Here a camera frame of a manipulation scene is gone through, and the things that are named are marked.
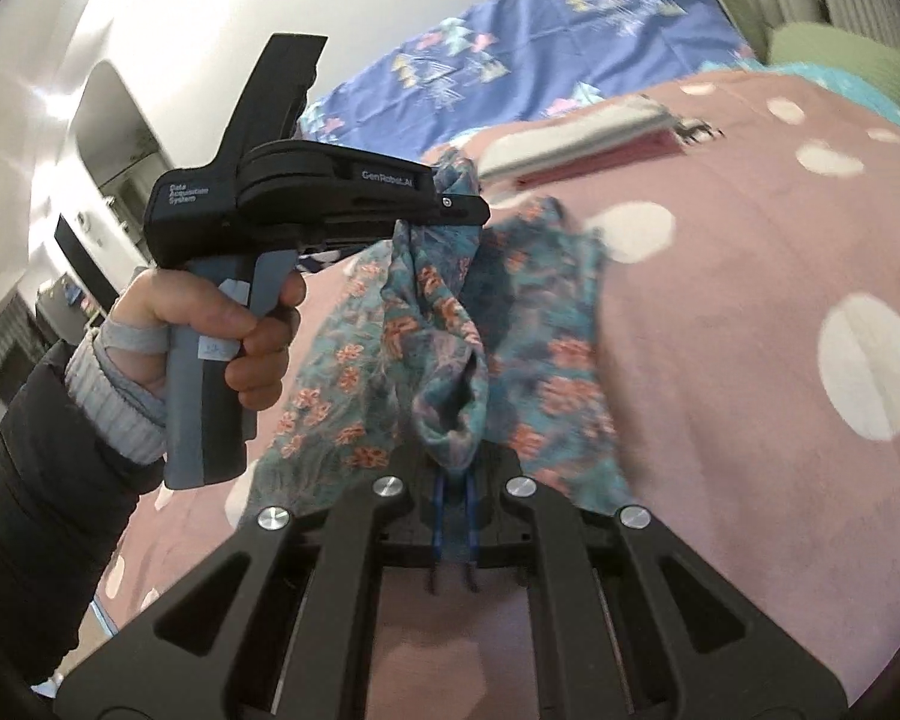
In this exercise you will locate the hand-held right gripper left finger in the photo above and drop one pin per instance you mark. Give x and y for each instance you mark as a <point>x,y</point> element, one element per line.
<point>438,525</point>

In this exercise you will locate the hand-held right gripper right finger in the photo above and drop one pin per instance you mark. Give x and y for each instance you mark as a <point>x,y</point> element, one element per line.
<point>471,525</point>

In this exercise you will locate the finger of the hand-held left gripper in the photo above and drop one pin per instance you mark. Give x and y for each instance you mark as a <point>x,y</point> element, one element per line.
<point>412,202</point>

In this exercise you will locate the teal floral small garment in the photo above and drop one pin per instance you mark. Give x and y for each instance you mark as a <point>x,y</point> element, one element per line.
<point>540,360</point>

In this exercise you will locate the person's left forearm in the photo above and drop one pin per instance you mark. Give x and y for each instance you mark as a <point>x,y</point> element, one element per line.
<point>45,510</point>

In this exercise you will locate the person's left hand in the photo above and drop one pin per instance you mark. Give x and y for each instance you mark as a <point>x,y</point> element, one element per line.
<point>266,360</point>

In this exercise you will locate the black flat screen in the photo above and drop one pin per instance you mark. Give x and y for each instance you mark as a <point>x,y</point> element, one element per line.
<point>82,259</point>

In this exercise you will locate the blue printed bedsheet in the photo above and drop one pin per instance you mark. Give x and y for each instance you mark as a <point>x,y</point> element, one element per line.
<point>540,52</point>

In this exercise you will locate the pink polka dot blanket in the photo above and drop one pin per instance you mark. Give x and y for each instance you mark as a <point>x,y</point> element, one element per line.
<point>720,465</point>

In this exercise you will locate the small green pillow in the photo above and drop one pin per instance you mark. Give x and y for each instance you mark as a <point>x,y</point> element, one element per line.
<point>742,15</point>

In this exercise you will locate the teal fuzzy cloth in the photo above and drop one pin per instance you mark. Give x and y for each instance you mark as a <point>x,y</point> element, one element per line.
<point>855,92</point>

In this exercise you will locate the large green pillow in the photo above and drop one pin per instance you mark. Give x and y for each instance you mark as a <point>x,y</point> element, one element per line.
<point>847,56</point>

